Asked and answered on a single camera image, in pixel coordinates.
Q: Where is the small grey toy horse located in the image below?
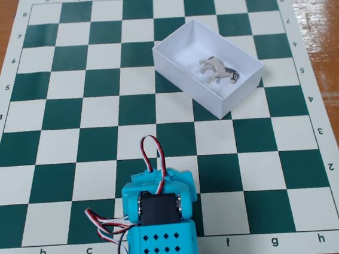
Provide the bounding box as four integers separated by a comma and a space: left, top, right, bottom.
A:
196, 53, 242, 87

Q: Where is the white open cardboard box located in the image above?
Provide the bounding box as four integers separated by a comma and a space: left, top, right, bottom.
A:
149, 12, 270, 126

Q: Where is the green and white chessboard mat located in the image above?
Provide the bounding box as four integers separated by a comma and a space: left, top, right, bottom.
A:
0, 0, 339, 254

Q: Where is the red white black wrist cable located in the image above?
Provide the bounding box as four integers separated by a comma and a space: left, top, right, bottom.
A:
139, 133, 170, 196

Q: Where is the red white black base cable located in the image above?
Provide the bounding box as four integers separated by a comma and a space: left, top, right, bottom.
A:
84, 203, 135, 254

